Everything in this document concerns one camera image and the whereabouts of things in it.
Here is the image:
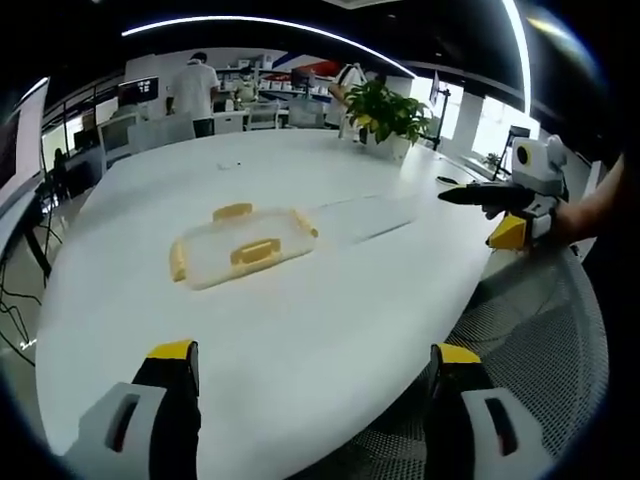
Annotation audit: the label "clear lid with yellow clips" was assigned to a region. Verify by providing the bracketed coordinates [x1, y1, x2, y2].
[168, 201, 320, 294]

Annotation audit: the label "black tripod stand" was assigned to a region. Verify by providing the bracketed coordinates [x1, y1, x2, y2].
[428, 69, 452, 152]

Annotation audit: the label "black computer monitor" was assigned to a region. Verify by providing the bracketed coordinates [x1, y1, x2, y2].
[117, 75, 161, 108]

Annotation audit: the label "black desk stand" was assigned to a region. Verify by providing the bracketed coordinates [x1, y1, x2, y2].
[492, 124, 532, 182]

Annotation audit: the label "white mesh office chair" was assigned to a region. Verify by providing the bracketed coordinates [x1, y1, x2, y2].
[344, 238, 610, 480]

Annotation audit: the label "black floor cables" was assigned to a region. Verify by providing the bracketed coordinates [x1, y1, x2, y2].
[0, 249, 49, 354]

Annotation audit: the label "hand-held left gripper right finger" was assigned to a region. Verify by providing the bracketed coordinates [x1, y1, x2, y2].
[423, 342, 557, 480]

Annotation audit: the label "green potted plant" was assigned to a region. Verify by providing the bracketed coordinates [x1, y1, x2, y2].
[343, 78, 434, 164]

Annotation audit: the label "white background chair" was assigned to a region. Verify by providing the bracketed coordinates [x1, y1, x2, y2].
[246, 99, 282, 133]

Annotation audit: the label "curved ceiling light strip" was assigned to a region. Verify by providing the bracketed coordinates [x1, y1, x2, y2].
[501, 0, 533, 115]
[121, 16, 417, 79]

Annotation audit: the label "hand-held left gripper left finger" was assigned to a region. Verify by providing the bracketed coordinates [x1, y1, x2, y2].
[62, 339, 204, 480]

